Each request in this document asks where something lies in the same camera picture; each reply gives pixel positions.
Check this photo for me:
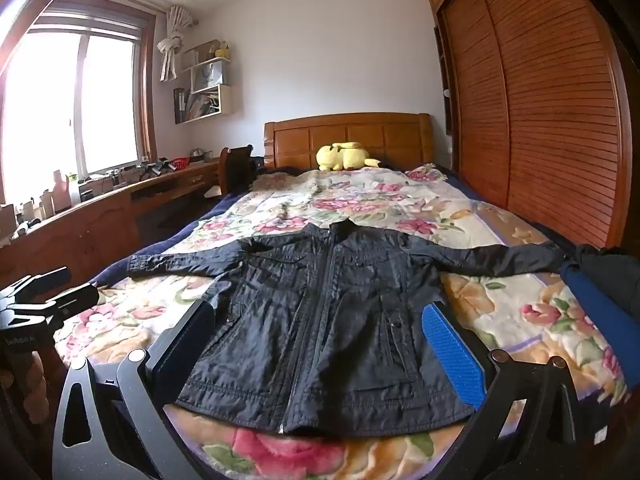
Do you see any dark jacket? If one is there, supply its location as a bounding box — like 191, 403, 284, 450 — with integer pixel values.
127, 221, 568, 438

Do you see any wooden headboard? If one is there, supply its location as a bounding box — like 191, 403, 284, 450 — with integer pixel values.
263, 112, 433, 172

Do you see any wooden slatted wardrobe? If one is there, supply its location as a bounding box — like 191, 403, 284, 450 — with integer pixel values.
425, 0, 633, 251

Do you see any white wall shelf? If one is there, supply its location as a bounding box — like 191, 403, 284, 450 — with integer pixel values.
173, 40, 232, 125

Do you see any window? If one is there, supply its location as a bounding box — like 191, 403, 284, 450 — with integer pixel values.
0, 7, 156, 201

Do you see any floral blanket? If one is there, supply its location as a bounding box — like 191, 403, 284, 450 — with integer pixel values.
55, 164, 632, 480

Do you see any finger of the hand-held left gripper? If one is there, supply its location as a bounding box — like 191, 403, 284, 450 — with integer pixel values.
45, 283, 99, 322
17, 266, 72, 303

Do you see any person's left hand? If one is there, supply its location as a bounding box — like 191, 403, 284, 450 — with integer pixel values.
0, 349, 69, 426

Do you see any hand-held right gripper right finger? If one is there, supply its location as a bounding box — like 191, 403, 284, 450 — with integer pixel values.
421, 301, 610, 480

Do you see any dark folded garment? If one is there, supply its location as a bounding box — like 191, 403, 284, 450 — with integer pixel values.
575, 244, 640, 311

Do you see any yellow plush toy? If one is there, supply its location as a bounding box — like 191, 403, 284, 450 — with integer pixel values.
316, 142, 382, 172

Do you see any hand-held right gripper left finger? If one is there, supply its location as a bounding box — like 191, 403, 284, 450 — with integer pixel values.
52, 301, 217, 480

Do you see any tied white curtain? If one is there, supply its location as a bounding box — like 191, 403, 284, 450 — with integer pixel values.
157, 6, 196, 82

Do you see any pile of desk clutter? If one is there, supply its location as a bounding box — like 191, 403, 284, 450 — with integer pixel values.
0, 157, 173, 241

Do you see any wooden chair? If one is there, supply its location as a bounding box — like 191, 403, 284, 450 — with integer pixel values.
219, 145, 256, 196

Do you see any wooden desk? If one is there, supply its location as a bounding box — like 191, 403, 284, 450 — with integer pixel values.
0, 157, 223, 281

